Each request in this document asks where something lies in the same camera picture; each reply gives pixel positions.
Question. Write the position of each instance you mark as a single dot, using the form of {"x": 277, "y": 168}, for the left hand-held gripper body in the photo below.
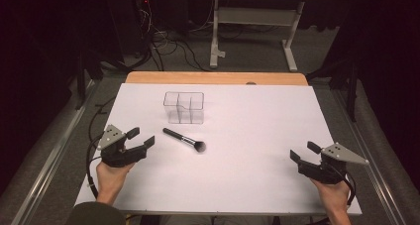
{"x": 115, "y": 154}

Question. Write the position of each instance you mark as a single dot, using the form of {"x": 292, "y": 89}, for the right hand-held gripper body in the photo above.
{"x": 330, "y": 172}

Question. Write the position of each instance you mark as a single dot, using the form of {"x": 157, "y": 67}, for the clear plastic organizer box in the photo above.
{"x": 185, "y": 107}

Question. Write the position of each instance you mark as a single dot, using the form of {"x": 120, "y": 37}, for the person's left hand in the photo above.
{"x": 110, "y": 180}

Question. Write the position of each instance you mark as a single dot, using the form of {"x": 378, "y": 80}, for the aluminium floor rail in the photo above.
{"x": 56, "y": 149}
{"x": 373, "y": 152}

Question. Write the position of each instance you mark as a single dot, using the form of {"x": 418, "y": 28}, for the white metal desk frame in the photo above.
{"x": 254, "y": 16}

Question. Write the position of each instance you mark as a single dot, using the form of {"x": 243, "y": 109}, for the person's right hand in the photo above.
{"x": 333, "y": 195}

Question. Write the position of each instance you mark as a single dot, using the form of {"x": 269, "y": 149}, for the black metal stand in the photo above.
{"x": 81, "y": 79}
{"x": 352, "y": 86}

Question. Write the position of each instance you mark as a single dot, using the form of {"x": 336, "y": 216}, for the black makeup brush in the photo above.
{"x": 180, "y": 137}

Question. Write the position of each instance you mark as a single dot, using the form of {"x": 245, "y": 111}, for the white table cover sheet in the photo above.
{"x": 247, "y": 135}

